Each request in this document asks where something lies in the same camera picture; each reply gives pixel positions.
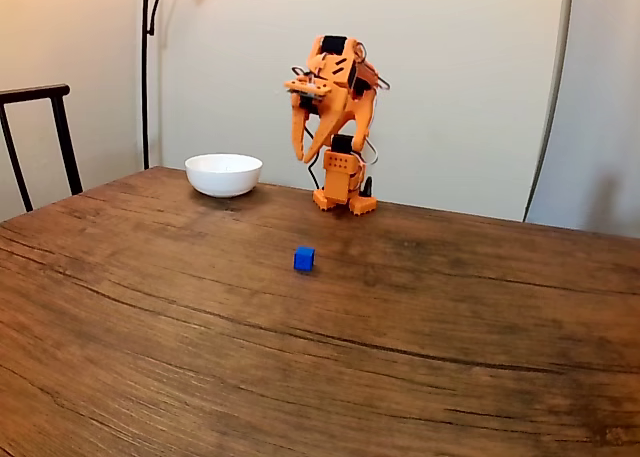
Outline blue cube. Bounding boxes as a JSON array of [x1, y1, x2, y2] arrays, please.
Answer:
[[292, 246, 316, 273]]

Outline white bowl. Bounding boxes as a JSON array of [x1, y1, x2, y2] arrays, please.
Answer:
[[184, 152, 264, 199]]

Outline black floor lamp pole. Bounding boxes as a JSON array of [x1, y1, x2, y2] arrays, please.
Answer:
[[140, 0, 168, 171]]

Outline black wooden chair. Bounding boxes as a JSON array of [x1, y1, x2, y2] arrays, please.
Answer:
[[0, 83, 84, 214]]

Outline orange gripper camera mount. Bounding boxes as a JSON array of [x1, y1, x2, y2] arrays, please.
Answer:
[[283, 75, 334, 99]]

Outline black camera cable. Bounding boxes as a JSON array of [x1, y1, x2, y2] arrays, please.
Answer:
[[304, 123, 323, 192]]

